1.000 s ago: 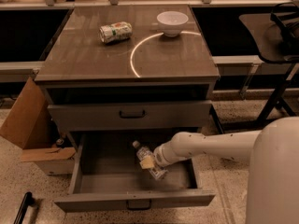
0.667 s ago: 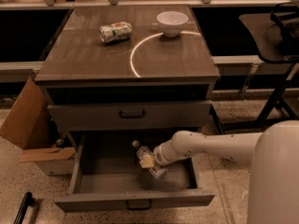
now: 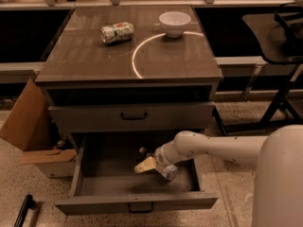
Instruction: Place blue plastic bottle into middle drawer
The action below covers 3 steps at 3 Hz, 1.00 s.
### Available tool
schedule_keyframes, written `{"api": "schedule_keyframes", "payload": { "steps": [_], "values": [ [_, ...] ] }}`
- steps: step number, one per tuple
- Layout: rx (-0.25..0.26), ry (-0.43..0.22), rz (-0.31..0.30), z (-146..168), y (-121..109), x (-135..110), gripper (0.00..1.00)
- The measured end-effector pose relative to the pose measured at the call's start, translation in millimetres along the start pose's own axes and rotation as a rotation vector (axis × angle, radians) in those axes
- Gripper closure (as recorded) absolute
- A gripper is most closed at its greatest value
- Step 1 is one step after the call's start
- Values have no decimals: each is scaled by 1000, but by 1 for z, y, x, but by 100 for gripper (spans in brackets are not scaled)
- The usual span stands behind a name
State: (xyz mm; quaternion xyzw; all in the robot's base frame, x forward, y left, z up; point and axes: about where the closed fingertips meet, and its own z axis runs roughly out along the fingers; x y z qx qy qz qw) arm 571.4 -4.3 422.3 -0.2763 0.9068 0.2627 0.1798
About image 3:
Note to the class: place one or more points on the crushed green white can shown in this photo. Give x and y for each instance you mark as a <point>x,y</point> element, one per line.
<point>117,33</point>

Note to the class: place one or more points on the grey drawer cabinet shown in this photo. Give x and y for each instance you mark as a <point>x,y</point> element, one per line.
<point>150,68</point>

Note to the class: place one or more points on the clear plastic water bottle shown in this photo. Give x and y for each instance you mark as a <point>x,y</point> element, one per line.
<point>167,174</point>

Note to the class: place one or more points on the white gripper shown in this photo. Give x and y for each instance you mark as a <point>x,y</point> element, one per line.
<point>161,160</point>

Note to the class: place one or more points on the black drawer handle lower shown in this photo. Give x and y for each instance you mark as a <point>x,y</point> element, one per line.
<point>140,207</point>

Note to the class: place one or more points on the closed grey upper drawer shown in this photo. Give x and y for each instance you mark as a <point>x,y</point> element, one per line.
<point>161,117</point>

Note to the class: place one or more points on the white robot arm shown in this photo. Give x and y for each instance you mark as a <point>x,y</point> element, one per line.
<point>277,158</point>

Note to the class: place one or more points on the white bowl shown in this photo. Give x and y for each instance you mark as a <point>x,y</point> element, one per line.
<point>174,23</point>

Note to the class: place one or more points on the black chair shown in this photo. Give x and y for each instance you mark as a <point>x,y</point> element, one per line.
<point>279,36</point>

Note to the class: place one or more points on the brown cardboard box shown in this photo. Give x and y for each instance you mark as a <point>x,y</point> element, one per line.
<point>30,128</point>

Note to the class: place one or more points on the open grey middle drawer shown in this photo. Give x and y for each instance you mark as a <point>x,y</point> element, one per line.
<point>104,181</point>

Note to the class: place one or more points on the black bar on floor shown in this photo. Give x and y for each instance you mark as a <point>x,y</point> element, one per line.
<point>27,204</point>

